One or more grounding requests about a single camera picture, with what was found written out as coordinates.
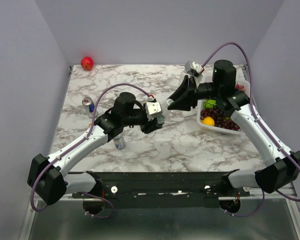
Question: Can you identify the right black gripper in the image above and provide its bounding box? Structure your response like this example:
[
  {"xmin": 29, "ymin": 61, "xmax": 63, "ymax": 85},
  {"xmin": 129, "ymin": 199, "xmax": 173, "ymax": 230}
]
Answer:
[{"xmin": 166, "ymin": 74, "xmax": 222, "ymax": 112}]

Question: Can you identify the green label water bottle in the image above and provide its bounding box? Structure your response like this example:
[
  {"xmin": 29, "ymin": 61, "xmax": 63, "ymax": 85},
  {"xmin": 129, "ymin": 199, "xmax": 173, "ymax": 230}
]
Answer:
[{"xmin": 157, "ymin": 99, "xmax": 171, "ymax": 124}]

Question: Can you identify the green white bottle cap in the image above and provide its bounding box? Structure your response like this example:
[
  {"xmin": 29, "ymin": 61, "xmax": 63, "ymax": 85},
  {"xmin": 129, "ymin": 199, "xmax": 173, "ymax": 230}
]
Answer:
[{"xmin": 166, "ymin": 98, "xmax": 174, "ymax": 106}]

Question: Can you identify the clear unlabeled plastic bottle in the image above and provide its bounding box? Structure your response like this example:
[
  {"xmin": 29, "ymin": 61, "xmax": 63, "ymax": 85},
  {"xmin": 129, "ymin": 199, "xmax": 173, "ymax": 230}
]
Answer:
[{"xmin": 180, "ymin": 70, "xmax": 188, "ymax": 81}]

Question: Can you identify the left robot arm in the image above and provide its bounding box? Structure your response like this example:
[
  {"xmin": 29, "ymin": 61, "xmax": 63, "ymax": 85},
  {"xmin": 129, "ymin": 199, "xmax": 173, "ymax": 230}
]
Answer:
[{"xmin": 27, "ymin": 92, "xmax": 164, "ymax": 205}]

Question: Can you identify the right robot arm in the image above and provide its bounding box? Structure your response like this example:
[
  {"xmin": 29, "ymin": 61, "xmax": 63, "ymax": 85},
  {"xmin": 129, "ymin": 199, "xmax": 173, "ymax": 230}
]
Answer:
[{"xmin": 167, "ymin": 60, "xmax": 300, "ymax": 196}]

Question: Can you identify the green striped ball fruit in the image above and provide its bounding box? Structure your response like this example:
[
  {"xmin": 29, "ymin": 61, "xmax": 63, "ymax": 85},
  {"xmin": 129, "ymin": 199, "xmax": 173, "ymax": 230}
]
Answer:
[{"xmin": 202, "ymin": 99, "xmax": 217, "ymax": 109}]

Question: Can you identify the orange fruit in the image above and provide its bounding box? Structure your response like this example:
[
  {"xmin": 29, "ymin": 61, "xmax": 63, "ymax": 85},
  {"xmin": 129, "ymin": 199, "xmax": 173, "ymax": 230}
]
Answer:
[{"xmin": 200, "ymin": 116, "xmax": 215, "ymax": 127}]

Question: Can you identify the tilted silver drink can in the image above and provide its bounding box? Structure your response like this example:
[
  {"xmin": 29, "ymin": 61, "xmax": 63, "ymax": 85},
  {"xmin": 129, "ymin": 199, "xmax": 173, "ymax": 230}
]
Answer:
[{"xmin": 113, "ymin": 134, "xmax": 126, "ymax": 150}]

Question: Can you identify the dark purple grape bunch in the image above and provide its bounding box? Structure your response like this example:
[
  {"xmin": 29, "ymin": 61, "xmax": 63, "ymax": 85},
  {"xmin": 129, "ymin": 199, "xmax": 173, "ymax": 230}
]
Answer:
[{"xmin": 200, "ymin": 106, "xmax": 241, "ymax": 131}]

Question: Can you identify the red grape bunch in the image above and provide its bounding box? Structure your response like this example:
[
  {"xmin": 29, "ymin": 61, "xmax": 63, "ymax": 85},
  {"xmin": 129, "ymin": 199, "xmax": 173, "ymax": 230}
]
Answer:
[{"xmin": 235, "ymin": 84, "xmax": 246, "ymax": 93}]

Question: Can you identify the white plastic fruit basket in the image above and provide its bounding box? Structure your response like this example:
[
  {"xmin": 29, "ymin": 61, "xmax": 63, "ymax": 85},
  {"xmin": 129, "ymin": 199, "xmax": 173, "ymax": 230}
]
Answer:
[{"xmin": 196, "ymin": 80, "xmax": 250, "ymax": 136}]

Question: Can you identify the upright red bull can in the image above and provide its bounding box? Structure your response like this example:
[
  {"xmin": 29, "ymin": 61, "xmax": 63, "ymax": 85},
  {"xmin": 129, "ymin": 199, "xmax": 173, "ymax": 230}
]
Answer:
[{"xmin": 81, "ymin": 96, "xmax": 95, "ymax": 117}]

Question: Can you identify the red apple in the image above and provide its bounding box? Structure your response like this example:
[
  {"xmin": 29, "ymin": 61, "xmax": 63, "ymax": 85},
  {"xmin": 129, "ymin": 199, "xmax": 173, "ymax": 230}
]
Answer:
[{"xmin": 80, "ymin": 56, "xmax": 94, "ymax": 71}]

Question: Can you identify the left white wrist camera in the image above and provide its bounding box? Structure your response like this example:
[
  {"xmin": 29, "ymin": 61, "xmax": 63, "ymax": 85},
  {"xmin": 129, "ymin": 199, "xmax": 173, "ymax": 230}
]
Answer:
[{"xmin": 145, "ymin": 101, "xmax": 163, "ymax": 120}]

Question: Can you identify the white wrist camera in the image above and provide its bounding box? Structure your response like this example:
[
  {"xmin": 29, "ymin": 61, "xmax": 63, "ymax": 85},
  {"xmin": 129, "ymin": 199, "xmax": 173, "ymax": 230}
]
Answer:
[
  {"xmin": 145, "ymin": 101, "xmax": 163, "ymax": 120},
  {"xmin": 184, "ymin": 60, "xmax": 205, "ymax": 86}
]

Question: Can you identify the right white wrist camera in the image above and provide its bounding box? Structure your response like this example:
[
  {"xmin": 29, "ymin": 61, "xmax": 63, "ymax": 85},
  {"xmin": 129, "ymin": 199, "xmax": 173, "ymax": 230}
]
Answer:
[{"xmin": 184, "ymin": 60, "xmax": 205, "ymax": 86}]

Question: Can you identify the black mounting base rail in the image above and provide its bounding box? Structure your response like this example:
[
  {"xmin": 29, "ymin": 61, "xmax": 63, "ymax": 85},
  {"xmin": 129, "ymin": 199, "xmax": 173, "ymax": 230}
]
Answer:
[{"xmin": 64, "ymin": 171, "xmax": 250, "ymax": 210}]

